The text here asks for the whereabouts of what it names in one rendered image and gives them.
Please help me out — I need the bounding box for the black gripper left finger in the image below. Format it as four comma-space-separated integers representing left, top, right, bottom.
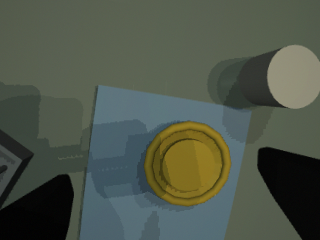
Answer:
0, 175, 75, 240

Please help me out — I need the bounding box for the light blue square mat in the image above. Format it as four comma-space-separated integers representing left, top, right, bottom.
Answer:
80, 85, 252, 240

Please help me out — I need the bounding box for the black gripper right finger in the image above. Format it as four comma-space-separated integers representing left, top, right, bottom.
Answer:
257, 147, 320, 240

